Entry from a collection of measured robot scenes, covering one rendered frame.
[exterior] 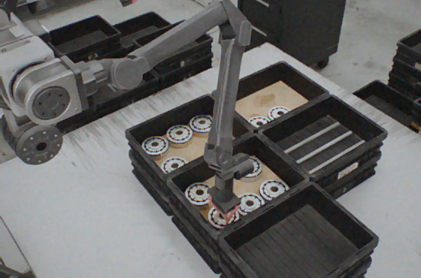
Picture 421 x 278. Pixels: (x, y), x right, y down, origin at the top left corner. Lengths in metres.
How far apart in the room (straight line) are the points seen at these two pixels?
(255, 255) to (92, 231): 0.62
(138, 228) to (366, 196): 0.87
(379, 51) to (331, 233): 2.65
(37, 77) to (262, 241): 0.88
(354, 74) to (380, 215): 2.04
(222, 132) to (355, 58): 2.71
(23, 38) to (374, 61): 3.11
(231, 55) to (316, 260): 0.69
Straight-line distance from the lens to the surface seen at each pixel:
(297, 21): 3.35
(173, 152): 1.96
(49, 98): 1.24
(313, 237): 1.72
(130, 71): 1.30
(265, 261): 1.65
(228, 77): 1.48
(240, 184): 1.84
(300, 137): 2.04
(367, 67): 3.99
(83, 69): 1.27
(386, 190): 2.09
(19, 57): 1.30
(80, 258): 1.86
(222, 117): 1.48
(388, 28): 4.55
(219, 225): 1.66
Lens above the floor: 2.19
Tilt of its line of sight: 41 degrees down
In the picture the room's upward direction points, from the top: 1 degrees counter-clockwise
